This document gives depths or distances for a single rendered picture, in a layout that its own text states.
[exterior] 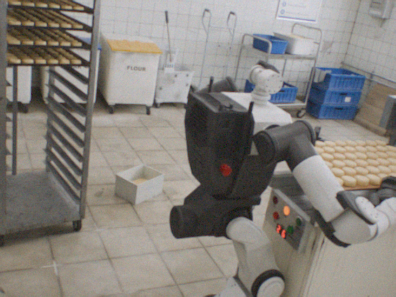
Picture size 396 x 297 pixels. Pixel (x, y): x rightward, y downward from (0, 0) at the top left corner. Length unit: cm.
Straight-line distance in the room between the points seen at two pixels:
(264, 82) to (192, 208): 48
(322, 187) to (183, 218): 50
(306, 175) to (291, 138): 11
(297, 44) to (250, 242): 431
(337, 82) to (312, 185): 499
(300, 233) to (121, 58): 348
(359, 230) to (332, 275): 63
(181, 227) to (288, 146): 47
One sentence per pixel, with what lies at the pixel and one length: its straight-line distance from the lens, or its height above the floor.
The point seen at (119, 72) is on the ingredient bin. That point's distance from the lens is 490.
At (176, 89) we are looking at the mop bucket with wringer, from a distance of 542.
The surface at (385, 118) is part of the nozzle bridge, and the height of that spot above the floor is 107.
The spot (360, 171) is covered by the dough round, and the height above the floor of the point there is 102.
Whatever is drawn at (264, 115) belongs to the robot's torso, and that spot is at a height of 123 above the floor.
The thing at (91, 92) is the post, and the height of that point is 90.
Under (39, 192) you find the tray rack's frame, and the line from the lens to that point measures 308.
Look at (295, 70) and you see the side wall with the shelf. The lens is 670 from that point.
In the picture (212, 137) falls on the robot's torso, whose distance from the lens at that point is 136.
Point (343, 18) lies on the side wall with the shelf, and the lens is 700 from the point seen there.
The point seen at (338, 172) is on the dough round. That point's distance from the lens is 170.
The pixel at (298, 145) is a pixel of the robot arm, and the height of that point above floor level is 121.
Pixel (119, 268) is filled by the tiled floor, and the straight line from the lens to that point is 268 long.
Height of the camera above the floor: 162
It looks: 21 degrees down
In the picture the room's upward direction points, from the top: 9 degrees clockwise
